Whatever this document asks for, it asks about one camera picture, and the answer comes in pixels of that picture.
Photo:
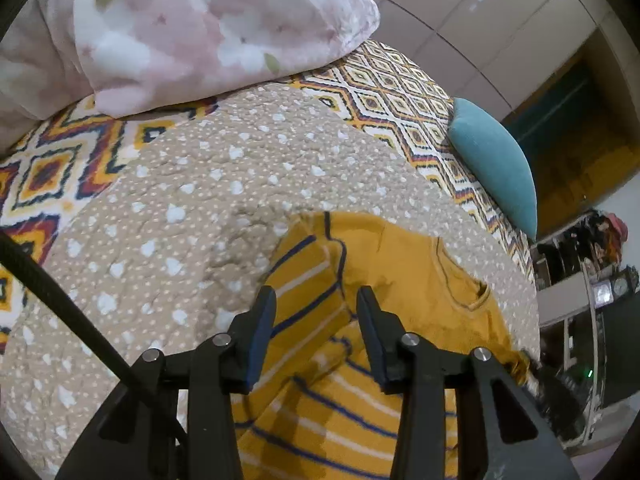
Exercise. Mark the dark mantel clock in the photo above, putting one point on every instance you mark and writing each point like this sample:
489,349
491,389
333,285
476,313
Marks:
625,282

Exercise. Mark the yellow wooden door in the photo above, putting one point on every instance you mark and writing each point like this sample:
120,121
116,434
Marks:
565,170

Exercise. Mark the glossy beige wardrobe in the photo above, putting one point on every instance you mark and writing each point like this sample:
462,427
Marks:
450,10

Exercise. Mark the cluttered clothes rack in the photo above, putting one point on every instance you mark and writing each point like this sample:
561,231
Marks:
575,240

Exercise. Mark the yellow striped knit sweater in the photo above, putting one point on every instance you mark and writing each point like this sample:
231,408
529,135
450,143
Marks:
410,270

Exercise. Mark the pink floral comforter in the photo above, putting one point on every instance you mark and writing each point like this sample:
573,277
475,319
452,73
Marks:
175,25

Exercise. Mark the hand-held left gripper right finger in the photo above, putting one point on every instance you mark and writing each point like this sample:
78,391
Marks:
371,332

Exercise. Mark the white shelf unit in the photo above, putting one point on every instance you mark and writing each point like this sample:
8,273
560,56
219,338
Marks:
562,305

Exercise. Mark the beige quilted dotted blanket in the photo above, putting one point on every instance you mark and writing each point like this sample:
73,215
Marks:
200,185

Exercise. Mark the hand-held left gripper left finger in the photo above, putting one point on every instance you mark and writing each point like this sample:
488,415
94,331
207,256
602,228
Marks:
262,332

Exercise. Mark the diamond patterned bedsheet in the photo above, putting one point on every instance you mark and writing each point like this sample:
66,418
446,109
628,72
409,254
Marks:
390,95

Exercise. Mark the teal pillow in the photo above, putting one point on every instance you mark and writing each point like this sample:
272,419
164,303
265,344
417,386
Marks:
492,160

